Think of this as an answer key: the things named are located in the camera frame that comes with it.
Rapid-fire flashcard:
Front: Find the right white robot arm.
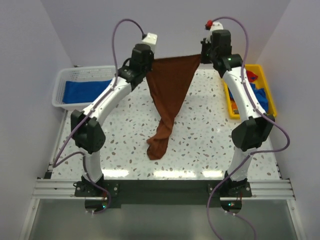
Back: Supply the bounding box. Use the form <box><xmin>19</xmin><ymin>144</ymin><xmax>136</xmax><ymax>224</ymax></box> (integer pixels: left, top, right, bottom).
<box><xmin>201</xmin><ymin>28</ymin><xmax>275</xmax><ymax>197</ymax></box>

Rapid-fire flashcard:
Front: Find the white plastic laundry basket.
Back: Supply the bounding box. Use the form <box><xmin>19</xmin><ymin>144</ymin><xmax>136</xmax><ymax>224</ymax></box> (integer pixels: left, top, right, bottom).
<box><xmin>51</xmin><ymin>65</ymin><xmax>115</xmax><ymax>111</ymax></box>

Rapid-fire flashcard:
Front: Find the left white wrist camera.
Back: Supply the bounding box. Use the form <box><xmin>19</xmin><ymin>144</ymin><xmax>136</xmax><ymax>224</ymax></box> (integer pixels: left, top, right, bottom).
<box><xmin>141</xmin><ymin>32</ymin><xmax>158</xmax><ymax>54</ymax></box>

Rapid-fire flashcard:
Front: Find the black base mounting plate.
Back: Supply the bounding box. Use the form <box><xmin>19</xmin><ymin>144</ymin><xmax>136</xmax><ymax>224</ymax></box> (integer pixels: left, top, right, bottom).
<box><xmin>73</xmin><ymin>178</ymin><xmax>253</xmax><ymax>212</ymax></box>

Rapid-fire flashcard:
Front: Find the red and blue cloth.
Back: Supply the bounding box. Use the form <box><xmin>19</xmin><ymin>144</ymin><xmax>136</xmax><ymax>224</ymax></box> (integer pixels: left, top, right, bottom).
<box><xmin>246</xmin><ymin>70</ymin><xmax>259</xmax><ymax>83</ymax></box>

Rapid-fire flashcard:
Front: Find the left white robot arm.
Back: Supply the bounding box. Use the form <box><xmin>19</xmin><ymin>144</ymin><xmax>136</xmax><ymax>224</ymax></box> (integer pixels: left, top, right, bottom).
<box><xmin>70</xmin><ymin>42</ymin><xmax>156</xmax><ymax>197</ymax></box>

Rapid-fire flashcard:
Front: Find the crumpled blue towel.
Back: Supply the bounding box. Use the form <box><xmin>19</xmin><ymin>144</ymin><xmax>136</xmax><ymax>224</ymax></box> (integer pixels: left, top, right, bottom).
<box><xmin>228</xmin><ymin>83</ymin><xmax>269</xmax><ymax>113</ymax></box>

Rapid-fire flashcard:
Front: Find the brown towel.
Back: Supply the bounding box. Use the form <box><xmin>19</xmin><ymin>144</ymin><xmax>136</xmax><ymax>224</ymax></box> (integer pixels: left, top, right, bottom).
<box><xmin>146</xmin><ymin>54</ymin><xmax>201</xmax><ymax>161</ymax></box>

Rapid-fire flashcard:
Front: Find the yellow plastic bin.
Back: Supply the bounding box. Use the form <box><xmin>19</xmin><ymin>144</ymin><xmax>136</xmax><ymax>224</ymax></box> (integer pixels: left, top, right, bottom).
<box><xmin>223</xmin><ymin>64</ymin><xmax>277</xmax><ymax>120</ymax></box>

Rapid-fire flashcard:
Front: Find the folded blue towel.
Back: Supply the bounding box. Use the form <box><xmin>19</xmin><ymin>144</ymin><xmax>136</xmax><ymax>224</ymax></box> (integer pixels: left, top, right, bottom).
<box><xmin>62</xmin><ymin>79</ymin><xmax>112</xmax><ymax>104</ymax></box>

